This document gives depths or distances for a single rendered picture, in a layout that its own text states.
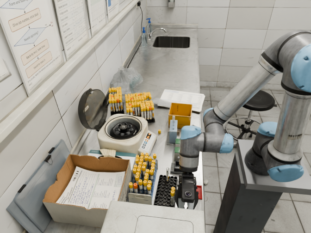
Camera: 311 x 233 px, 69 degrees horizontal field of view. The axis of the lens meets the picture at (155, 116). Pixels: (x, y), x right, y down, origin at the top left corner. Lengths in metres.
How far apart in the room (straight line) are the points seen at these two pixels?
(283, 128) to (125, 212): 0.57
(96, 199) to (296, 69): 0.84
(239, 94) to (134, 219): 0.56
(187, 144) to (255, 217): 0.71
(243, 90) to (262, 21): 2.53
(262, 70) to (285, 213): 1.59
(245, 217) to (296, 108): 0.78
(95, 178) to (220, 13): 2.66
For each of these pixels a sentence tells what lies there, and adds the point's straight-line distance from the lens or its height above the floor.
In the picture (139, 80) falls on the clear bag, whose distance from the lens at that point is 1.84.
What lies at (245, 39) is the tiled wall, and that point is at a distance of 3.39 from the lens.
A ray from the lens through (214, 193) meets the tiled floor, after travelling 2.18.
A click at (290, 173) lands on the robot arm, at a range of 0.98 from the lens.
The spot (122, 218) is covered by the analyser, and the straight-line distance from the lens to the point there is 0.68.
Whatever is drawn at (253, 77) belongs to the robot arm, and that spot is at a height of 1.39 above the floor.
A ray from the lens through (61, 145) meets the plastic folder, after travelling 1.09.
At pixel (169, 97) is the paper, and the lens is 1.64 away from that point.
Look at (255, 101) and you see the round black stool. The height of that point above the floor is 0.65.
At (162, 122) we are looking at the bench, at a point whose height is 0.87.
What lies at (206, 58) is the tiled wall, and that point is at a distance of 3.42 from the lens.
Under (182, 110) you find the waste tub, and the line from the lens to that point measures 1.45.
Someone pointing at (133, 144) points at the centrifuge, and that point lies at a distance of 1.13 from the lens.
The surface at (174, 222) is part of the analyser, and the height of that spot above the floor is 1.17.
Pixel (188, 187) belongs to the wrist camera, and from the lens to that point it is 0.86.
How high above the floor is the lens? 1.77
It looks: 37 degrees down
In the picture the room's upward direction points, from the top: 2 degrees counter-clockwise
